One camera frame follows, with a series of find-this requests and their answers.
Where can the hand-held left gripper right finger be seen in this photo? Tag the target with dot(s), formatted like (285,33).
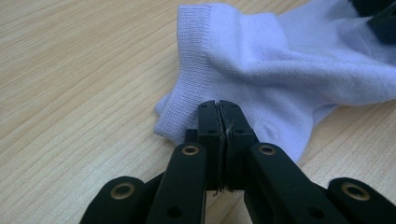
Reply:
(249,161)

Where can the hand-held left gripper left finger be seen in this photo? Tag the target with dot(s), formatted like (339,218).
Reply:
(211,146)

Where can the light purple sock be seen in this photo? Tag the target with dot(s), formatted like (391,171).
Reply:
(161,107)
(249,62)

